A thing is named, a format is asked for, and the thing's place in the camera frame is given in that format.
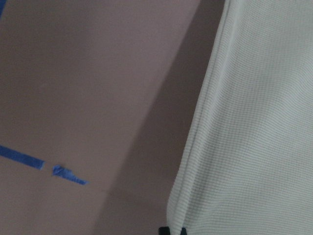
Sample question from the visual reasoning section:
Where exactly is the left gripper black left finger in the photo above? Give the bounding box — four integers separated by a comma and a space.
158, 227, 170, 235

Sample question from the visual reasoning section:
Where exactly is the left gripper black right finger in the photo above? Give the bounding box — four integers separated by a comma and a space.
180, 227, 187, 235

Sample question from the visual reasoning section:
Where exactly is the olive green long-sleeve shirt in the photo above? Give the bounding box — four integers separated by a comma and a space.
166, 0, 313, 235

